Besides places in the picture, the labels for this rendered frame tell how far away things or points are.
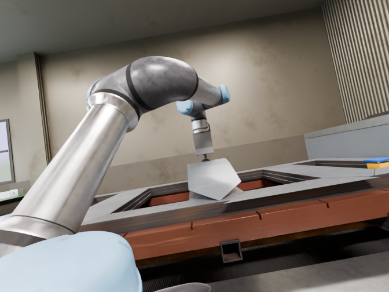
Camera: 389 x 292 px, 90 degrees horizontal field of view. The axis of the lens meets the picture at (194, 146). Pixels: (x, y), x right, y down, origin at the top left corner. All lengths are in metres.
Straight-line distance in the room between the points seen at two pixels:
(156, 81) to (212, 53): 3.27
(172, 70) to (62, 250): 0.36
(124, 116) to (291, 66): 3.59
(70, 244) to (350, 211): 0.62
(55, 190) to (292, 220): 0.52
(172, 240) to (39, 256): 0.38
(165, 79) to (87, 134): 0.19
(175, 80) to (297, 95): 3.39
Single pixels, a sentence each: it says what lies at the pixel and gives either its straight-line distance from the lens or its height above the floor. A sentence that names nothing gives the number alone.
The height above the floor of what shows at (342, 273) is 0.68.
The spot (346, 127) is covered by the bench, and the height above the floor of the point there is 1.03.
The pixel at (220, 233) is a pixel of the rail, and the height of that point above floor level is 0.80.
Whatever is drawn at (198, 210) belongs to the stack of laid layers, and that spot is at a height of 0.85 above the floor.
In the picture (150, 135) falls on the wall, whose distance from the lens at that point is 3.34.
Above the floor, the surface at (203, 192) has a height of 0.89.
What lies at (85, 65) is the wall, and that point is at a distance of 4.10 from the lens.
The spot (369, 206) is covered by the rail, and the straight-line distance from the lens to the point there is 0.70.
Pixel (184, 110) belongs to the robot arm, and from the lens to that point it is 0.81.
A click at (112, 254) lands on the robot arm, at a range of 0.19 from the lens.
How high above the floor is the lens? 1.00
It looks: 4 degrees up
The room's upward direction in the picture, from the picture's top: 9 degrees counter-clockwise
